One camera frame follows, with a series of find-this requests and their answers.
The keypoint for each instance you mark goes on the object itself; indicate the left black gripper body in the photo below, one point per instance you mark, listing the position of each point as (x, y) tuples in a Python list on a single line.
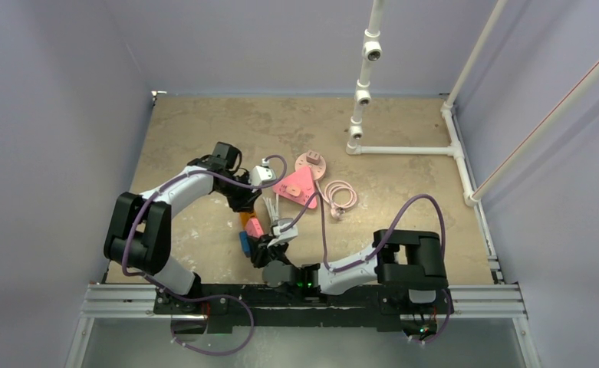
[(238, 195)]

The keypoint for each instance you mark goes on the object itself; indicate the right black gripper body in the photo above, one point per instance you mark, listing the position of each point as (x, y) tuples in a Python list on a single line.
[(267, 248)]

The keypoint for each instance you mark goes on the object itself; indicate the orange power strip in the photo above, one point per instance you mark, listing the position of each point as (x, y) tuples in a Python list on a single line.
[(246, 216)]

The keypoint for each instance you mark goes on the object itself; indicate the blue cube socket adapter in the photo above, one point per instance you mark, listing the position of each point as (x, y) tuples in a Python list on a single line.
[(245, 245)]

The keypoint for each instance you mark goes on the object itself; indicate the pink square plug adapter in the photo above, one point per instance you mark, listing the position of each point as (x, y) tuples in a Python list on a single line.
[(253, 228)]

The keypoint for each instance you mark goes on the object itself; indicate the pink triangular power strip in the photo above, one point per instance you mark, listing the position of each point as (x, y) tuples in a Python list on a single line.
[(303, 179)]

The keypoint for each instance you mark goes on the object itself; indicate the pink round power strip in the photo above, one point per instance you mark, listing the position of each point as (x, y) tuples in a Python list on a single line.
[(317, 171)]

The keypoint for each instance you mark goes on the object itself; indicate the light pink small plug adapter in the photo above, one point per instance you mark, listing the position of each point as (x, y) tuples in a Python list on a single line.
[(313, 157)]

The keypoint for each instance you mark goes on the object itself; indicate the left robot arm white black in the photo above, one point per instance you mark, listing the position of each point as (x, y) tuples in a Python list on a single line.
[(139, 237)]

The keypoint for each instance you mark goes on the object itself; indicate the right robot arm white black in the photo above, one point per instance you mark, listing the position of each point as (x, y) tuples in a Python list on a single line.
[(409, 260)]

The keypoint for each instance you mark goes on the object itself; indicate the pink plug on triangular strip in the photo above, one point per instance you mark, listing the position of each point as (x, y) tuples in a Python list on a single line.
[(294, 191)]

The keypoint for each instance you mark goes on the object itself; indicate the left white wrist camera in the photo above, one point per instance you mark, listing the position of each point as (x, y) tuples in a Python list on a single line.
[(262, 174)]

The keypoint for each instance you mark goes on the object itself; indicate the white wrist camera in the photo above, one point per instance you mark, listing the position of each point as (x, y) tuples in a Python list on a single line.
[(262, 174), (283, 231)]

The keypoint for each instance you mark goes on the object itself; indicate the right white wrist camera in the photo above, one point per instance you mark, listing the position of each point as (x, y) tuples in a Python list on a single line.
[(283, 231)]

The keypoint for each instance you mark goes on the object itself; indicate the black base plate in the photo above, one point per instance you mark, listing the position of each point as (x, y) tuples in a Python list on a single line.
[(385, 309)]

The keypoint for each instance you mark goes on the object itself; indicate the aluminium rail frame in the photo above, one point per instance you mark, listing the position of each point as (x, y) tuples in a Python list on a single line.
[(135, 301)]

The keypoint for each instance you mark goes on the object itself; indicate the white pvc pipe frame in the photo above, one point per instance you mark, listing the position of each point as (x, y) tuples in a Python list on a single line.
[(411, 117)]

